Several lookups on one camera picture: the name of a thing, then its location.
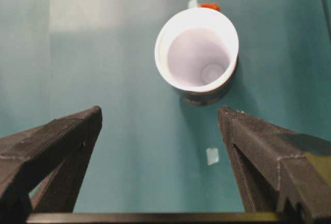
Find black cup holder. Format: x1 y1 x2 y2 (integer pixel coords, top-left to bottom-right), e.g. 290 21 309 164
173 2 238 107

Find white paper cup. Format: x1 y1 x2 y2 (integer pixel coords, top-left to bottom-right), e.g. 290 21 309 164
154 8 239 93

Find blue-green table cloth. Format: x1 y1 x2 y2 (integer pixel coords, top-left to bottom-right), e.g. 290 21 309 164
0 0 331 213

